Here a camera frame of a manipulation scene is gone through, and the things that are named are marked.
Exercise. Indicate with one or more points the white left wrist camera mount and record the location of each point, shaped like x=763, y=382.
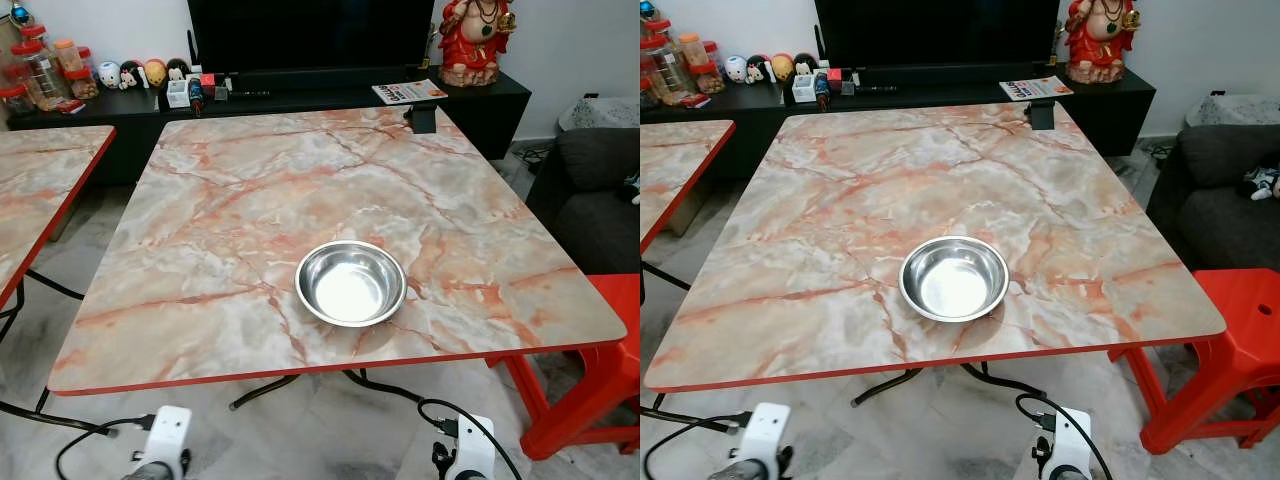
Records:
x=765, y=432
x=168, y=435

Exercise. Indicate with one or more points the black television console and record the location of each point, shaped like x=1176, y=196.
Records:
x=1105, y=105
x=485, y=112

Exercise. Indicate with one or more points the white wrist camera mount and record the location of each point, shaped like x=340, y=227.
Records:
x=168, y=435
x=765, y=432
x=1070, y=445
x=476, y=450

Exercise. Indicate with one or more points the marble table with red edge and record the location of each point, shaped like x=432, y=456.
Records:
x=40, y=180
x=675, y=165

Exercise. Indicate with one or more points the grey patterned cushion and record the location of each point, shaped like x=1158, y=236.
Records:
x=600, y=113
x=1235, y=109

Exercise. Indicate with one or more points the black and white figurine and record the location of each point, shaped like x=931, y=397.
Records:
x=758, y=69
x=131, y=76

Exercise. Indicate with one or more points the dark grey sofa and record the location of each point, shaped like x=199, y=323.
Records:
x=592, y=205
x=1215, y=215

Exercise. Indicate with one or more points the clear jar orange snacks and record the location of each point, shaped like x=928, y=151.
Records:
x=692, y=52
x=68, y=60

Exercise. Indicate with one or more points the large clear jar red lid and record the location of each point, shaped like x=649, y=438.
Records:
x=40, y=78
x=665, y=68

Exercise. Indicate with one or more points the red plastic stool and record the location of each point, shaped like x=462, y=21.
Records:
x=600, y=385
x=1235, y=345

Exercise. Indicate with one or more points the small jar brown snacks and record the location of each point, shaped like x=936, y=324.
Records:
x=713, y=68
x=88, y=78

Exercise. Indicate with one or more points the shiny steel bowl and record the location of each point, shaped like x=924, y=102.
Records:
x=350, y=288
x=955, y=282

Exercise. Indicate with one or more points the small white box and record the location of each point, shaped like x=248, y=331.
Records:
x=804, y=88
x=179, y=94

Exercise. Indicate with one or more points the printed paper leaflet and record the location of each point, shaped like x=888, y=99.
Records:
x=1036, y=88
x=410, y=92

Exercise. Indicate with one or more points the yellow round figurine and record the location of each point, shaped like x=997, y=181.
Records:
x=155, y=72
x=781, y=66

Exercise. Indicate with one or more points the dark round figurine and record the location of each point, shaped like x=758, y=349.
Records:
x=805, y=63
x=177, y=69

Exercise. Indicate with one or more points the white round figurine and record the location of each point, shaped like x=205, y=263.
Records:
x=109, y=75
x=736, y=69

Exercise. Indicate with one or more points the black and white plush toy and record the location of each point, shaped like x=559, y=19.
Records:
x=633, y=190
x=1262, y=182

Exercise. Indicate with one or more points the small black clamp block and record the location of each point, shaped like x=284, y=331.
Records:
x=423, y=119
x=1042, y=116

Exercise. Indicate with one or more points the black remote control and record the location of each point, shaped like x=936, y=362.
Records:
x=875, y=88
x=248, y=92

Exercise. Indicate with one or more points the black flat television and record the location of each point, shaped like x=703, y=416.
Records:
x=310, y=35
x=935, y=32

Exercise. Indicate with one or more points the large marble folding table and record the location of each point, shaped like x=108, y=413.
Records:
x=250, y=220
x=830, y=220

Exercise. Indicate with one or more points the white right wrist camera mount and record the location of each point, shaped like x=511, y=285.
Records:
x=1070, y=445
x=476, y=450

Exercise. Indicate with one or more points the red laughing buddha statue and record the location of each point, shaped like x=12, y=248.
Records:
x=470, y=45
x=1098, y=42

